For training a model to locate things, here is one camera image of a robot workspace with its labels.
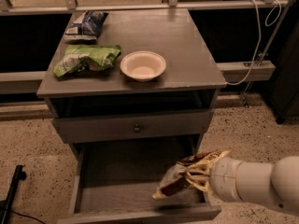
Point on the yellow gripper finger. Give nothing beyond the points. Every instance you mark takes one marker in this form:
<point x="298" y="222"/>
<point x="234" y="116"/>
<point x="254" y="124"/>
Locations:
<point x="196" y="171"/>
<point x="200" y="182"/>

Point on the brown chip bag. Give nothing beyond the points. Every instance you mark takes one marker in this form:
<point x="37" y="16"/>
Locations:
<point x="175" y="179"/>

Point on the white paper bowl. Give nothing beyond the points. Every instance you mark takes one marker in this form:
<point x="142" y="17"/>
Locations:
<point x="143" y="66"/>

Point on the closed grey drawer with knob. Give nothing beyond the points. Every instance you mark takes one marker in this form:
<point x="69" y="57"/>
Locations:
<point x="120" y="127"/>

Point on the open grey bottom drawer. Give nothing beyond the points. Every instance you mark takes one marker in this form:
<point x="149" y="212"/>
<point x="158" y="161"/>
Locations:
<point x="115" y="180"/>

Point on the grey wooden drawer cabinet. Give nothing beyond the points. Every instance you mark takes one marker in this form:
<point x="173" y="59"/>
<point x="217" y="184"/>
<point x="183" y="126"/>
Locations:
<point x="191" y="80"/>

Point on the green chip bag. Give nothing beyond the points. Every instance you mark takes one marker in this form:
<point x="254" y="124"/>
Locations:
<point x="86" y="57"/>

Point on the blue chip bag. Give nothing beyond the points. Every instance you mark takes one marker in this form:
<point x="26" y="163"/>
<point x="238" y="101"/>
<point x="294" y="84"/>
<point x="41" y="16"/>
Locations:
<point x="87" y="26"/>

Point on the black stand base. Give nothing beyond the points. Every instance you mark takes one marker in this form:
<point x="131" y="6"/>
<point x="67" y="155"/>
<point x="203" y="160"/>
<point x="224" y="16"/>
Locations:
<point x="6" y="204"/>

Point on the grey metal floor beam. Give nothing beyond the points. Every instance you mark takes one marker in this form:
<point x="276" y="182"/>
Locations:
<point x="28" y="82"/>

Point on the metal railing frame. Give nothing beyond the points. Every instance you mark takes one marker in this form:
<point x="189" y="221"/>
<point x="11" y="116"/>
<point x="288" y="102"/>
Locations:
<point x="124" y="0"/>

